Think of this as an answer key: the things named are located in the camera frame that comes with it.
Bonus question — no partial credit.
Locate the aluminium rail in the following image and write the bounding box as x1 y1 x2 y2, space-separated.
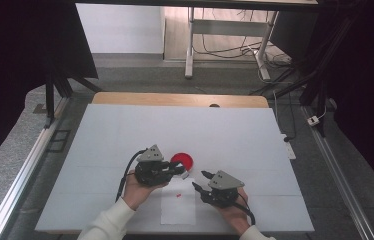
0 96 70 240
300 105 374 240

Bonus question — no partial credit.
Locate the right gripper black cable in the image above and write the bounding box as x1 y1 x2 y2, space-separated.
233 191 257 226

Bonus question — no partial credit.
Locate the red petri dish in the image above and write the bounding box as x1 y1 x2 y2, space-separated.
170 152 195 173

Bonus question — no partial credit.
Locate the tangle of floor cables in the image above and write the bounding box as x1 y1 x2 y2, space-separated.
193 8 293 68

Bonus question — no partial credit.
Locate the small white power strip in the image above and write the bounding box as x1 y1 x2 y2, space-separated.
306 114 321 127

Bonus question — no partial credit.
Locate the white partition panel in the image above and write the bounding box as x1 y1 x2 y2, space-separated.
75 3 165 54

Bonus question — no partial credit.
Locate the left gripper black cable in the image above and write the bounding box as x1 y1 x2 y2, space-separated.
114 149 148 203

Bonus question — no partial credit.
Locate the wooden table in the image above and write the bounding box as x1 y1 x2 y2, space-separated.
91 91 270 109

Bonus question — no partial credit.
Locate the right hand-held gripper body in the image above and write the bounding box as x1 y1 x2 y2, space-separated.
201 170 245 209

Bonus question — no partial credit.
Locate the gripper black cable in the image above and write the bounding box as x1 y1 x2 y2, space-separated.
233 191 257 226
114 149 148 203

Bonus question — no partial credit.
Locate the black curtain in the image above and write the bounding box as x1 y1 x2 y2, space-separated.
0 0 99 179
303 0 374 208

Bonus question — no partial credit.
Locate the white metal desk frame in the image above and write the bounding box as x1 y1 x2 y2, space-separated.
184 7 279 82

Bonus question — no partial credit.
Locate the long white power strip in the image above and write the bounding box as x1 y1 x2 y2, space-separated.
280 133 297 161

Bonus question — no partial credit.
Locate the person's right hand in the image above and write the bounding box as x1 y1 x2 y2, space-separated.
214 188 251 237

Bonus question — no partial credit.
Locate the white paper sheet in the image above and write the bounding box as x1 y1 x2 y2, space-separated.
160 176 197 226

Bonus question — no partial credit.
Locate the white table cover board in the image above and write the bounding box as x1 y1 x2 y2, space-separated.
34 103 315 234

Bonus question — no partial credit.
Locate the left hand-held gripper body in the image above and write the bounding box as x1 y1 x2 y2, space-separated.
134 144 171 187

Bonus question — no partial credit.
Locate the person's left hand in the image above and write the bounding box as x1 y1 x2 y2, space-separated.
122 173 169 210

